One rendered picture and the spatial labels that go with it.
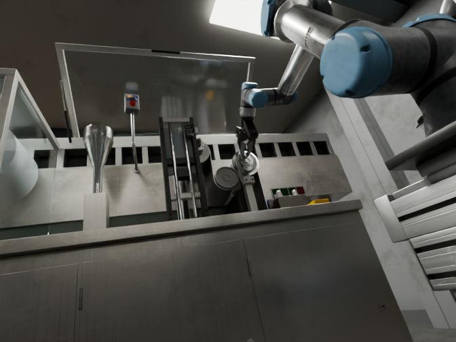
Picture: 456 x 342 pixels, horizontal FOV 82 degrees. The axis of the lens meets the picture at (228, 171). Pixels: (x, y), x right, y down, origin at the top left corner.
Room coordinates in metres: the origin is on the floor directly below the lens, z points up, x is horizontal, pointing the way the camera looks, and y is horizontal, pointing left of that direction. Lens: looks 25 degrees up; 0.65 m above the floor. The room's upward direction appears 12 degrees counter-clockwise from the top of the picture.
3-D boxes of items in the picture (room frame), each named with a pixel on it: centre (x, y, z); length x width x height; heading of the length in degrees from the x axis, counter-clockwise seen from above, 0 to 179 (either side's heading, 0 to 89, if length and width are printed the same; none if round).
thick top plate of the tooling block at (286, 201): (1.44, -0.22, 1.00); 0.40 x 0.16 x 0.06; 19
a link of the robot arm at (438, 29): (0.40, -0.43, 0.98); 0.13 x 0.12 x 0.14; 102
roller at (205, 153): (1.27, 0.18, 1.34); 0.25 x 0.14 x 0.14; 19
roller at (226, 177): (1.30, 0.05, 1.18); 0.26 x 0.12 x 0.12; 19
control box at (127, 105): (1.07, 0.43, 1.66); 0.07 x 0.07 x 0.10; 30
